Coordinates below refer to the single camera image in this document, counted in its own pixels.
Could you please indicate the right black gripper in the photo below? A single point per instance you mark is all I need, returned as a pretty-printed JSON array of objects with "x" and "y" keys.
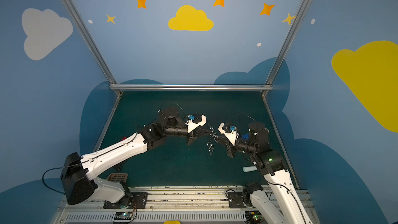
[{"x": 230, "y": 146}]

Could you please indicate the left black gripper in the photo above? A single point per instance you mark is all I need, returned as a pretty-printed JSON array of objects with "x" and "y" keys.
[{"x": 193, "y": 134}]

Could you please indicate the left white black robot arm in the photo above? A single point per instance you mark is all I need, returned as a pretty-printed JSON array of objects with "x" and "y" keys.
[{"x": 80, "y": 174}]

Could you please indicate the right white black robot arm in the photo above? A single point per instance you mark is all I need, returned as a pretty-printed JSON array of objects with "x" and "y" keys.
[{"x": 273, "y": 169}]

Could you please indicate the light blue spatula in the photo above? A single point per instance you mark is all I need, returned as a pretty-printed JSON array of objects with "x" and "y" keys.
[{"x": 249, "y": 169}]

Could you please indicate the right green circuit board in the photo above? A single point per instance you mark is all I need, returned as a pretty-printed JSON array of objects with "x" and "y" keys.
[{"x": 254, "y": 217}]

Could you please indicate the green circuit board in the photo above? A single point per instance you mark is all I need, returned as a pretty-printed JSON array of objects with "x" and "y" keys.
[
  {"x": 123, "y": 217},
  {"x": 254, "y": 217}
]

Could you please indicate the brown slotted spatula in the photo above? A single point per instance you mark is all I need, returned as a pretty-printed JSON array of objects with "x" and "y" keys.
[{"x": 117, "y": 177}]

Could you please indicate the yellow object bottom edge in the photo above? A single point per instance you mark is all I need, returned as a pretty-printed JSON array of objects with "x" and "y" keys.
[{"x": 172, "y": 222}]

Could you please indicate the left green circuit board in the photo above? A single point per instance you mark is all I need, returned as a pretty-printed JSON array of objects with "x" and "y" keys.
[{"x": 123, "y": 217}]

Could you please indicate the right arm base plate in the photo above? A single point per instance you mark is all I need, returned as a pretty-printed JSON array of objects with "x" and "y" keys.
[{"x": 238, "y": 199}]

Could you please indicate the right side frame bar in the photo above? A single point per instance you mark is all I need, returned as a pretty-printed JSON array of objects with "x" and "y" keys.
[{"x": 280, "y": 142}]

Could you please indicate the right aluminium frame post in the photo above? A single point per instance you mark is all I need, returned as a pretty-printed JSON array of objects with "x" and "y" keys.
[{"x": 294, "y": 27}]

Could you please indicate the aluminium frame post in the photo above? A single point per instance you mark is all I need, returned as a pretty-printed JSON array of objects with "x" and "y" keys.
[
  {"x": 82, "y": 28},
  {"x": 294, "y": 27}
]

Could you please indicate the aluminium mounting rail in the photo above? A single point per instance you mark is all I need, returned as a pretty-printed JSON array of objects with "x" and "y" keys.
[{"x": 185, "y": 198}]

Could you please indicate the white slotted cable duct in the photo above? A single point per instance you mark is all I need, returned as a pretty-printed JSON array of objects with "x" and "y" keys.
[{"x": 146, "y": 217}]

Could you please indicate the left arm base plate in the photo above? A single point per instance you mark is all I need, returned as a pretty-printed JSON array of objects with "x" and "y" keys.
[{"x": 134, "y": 200}]

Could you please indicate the back aluminium frame bar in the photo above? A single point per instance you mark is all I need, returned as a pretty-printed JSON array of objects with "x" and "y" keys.
[{"x": 144, "y": 87}]

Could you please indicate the left side frame bar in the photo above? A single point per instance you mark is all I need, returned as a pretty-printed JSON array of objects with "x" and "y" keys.
[{"x": 107, "y": 124}]

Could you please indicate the left aluminium frame post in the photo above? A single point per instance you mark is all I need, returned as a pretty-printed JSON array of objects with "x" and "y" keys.
[{"x": 82, "y": 28}]

